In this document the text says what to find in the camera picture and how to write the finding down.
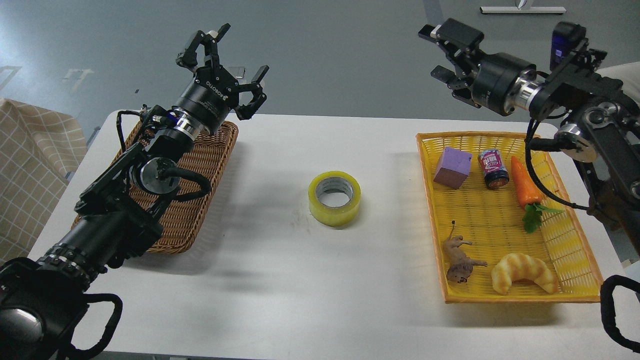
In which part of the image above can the beige checkered cloth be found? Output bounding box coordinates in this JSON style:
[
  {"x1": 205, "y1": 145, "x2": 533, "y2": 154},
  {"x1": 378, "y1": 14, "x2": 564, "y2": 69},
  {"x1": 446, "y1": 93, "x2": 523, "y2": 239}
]
[{"x1": 0, "y1": 98, "x2": 87, "y2": 263}]

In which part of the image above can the small red can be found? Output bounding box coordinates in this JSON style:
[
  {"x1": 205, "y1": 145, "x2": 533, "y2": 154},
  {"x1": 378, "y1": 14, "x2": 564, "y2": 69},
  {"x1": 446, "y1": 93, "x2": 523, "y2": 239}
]
[{"x1": 477, "y1": 148, "x2": 510, "y2": 191}]

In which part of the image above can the toy croissant bread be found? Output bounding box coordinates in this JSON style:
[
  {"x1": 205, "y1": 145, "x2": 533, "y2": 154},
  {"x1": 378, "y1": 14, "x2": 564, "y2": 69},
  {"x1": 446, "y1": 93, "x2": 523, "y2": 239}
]
[{"x1": 490, "y1": 252, "x2": 559, "y2": 296}]

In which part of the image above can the purple foam cube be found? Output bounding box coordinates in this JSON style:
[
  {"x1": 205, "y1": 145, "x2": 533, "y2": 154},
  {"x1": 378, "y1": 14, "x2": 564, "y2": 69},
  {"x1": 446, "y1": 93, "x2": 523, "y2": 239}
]
[{"x1": 433, "y1": 146, "x2": 473, "y2": 190}]

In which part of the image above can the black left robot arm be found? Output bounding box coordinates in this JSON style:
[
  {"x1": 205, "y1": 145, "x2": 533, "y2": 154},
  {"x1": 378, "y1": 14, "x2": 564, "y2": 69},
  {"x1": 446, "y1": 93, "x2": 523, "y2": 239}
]
[{"x1": 1, "y1": 23, "x2": 269, "y2": 360}]

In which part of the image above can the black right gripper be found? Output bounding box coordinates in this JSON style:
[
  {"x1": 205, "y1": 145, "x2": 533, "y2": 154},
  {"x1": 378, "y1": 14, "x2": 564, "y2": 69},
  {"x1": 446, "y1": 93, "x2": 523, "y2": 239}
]
[{"x1": 418, "y1": 18, "x2": 537, "y2": 116}]

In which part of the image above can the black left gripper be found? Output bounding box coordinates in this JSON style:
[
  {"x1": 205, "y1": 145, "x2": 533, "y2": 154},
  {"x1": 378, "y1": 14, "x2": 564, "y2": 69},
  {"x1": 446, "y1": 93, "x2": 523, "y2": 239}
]
[{"x1": 173, "y1": 23, "x2": 270, "y2": 134}]

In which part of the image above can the brown toy animal figure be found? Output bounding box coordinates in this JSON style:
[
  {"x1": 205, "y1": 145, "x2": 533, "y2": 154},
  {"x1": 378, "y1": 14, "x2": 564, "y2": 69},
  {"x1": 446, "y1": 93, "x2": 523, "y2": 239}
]
[{"x1": 441, "y1": 219, "x2": 489, "y2": 284}]

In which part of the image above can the person in beige clothes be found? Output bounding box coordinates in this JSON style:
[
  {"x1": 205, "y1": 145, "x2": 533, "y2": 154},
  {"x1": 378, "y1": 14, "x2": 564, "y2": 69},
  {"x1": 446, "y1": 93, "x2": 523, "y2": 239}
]
[{"x1": 597, "y1": 61, "x2": 640, "y2": 105}]

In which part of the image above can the yellow tape roll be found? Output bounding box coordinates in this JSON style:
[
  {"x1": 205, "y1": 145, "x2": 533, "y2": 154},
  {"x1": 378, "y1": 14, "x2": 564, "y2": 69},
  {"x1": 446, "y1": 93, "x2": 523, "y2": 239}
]
[{"x1": 307, "y1": 170, "x2": 361, "y2": 228}]

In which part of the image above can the orange toy carrot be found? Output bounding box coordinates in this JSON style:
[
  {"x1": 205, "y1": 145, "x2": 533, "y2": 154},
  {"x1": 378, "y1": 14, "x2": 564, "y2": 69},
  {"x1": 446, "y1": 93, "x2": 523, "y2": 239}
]
[{"x1": 510, "y1": 156, "x2": 563, "y2": 234}]

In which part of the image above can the brown wicker basket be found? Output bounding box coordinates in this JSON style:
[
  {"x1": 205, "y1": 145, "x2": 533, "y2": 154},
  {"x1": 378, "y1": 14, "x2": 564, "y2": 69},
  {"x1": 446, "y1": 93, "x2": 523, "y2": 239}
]
[{"x1": 60, "y1": 121, "x2": 239, "y2": 262}]

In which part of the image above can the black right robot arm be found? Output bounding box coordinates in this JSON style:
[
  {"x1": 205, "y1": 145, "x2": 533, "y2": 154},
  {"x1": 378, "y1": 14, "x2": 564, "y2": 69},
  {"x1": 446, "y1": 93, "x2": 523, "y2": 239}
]
[{"x1": 418, "y1": 18, "x2": 639, "y2": 248}]

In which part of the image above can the yellow plastic basket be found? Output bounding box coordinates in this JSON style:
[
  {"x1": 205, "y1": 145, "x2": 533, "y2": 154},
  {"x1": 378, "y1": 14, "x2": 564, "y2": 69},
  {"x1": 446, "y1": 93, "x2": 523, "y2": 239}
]
[{"x1": 416, "y1": 131, "x2": 602, "y2": 304}]

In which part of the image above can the white stand base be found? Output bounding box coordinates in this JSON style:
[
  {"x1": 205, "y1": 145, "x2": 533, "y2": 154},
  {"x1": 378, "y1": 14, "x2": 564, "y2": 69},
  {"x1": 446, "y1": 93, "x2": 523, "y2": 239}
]
[{"x1": 479, "y1": 0, "x2": 567, "y2": 15}]

